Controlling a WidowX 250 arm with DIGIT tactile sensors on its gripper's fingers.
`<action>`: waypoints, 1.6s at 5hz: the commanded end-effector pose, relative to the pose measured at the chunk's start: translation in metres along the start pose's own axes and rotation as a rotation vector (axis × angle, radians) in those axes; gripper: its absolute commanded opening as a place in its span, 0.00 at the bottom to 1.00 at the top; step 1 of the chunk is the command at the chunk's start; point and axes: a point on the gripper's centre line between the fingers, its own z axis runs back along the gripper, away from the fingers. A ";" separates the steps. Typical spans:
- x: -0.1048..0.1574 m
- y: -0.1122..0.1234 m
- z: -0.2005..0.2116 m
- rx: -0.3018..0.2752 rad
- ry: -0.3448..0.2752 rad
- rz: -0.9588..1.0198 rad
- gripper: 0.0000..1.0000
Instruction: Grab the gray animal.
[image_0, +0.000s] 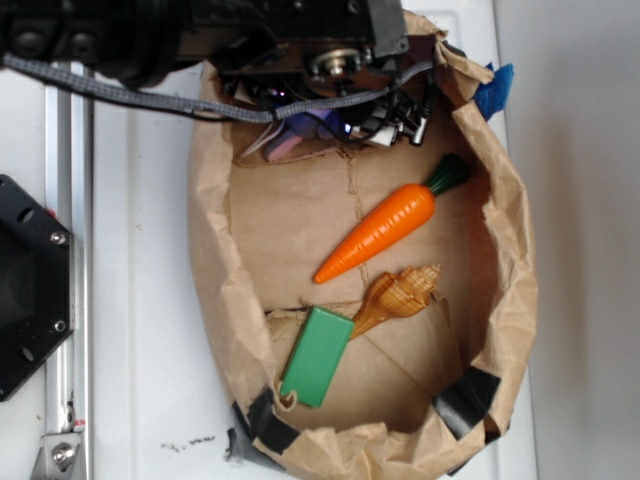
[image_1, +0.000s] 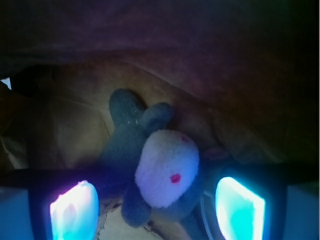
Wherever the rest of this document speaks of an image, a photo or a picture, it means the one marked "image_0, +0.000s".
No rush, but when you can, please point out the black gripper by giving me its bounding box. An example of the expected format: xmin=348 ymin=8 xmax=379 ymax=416
xmin=209 ymin=1 xmax=433 ymax=146

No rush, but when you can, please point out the gray plush bunny toy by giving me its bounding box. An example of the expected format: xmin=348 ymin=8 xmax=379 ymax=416
xmin=240 ymin=109 xmax=349 ymax=162

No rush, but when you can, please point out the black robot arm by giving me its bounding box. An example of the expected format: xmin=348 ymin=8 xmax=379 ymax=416
xmin=1 ymin=1 xmax=432 ymax=145

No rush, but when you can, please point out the orange plastic carrot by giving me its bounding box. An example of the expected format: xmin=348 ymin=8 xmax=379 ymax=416
xmin=313 ymin=153 xmax=471 ymax=284

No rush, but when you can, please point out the brown plastic conch shell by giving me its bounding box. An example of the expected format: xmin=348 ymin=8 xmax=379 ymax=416
xmin=350 ymin=264 xmax=442 ymax=339

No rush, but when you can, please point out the green rectangular block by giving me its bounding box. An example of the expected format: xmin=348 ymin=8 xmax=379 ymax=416
xmin=279 ymin=306 xmax=355 ymax=408

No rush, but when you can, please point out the white plastic tray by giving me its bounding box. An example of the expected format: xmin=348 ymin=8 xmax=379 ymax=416
xmin=91 ymin=0 xmax=539 ymax=480

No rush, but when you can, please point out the gray braided cable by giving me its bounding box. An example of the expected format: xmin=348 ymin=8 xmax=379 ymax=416
xmin=2 ymin=53 xmax=434 ymax=124

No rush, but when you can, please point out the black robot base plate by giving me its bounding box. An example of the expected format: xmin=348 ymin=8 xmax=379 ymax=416
xmin=1 ymin=174 xmax=72 ymax=402

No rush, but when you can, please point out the aluminum extrusion rail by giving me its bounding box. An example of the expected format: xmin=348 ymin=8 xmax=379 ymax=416
xmin=32 ymin=86 xmax=94 ymax=479

